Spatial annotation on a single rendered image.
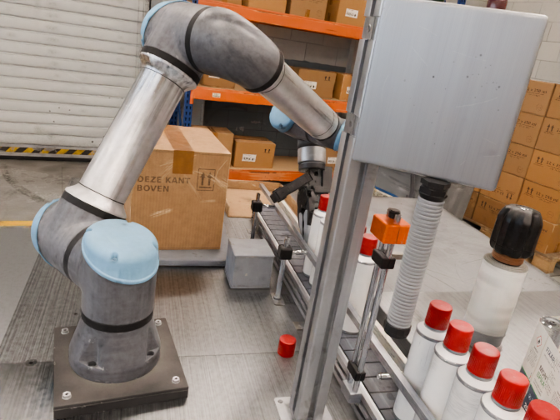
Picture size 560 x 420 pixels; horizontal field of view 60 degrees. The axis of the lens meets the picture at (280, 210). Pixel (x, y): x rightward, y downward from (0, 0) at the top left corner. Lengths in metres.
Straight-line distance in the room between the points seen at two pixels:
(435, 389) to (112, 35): 4.52
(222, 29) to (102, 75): 4.13
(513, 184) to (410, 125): 3.84
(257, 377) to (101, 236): 0.38
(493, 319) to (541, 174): 3.26
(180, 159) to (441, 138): 0.77
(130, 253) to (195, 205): 0.52
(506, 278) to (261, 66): 0.61
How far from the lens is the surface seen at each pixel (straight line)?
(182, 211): 1.27
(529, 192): 4.34
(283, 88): 0.93
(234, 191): 1.88
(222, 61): 0.85
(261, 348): 1.01
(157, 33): 0.93
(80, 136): 5.07
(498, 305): 1.06
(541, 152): 4.29
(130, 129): 0.90
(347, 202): 0.67
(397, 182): 3.14
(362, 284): 0.96
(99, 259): 0.78
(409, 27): 0.59
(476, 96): 0.59
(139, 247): 0.79
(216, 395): 0.89
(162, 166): 1.23
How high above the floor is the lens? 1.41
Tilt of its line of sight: 19 degrees down
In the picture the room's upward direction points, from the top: 9 degrees clockwise
